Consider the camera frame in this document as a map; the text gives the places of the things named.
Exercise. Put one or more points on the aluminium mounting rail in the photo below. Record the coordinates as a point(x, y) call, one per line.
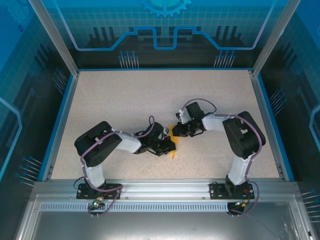
point(162, 188)

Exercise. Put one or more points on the yellow cloth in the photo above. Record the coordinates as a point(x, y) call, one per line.
point(173, 138)

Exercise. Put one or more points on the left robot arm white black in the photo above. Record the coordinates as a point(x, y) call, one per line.
point(127, 143)

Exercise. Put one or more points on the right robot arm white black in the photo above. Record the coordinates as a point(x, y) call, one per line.
point(215, 122)

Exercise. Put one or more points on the grey metal panel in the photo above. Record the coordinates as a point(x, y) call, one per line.
point(160, 226)

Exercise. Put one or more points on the aluminium frame post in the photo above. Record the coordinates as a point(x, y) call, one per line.
point(275, 37)
point(53, 37)

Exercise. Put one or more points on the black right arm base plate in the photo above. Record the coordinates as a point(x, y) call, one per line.
point(216, 191)

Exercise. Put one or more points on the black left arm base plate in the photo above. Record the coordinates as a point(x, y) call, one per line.
point(115, 191)

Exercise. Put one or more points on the aluminium table side rail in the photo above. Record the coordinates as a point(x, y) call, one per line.
point(268, 125)
point(61, 125)

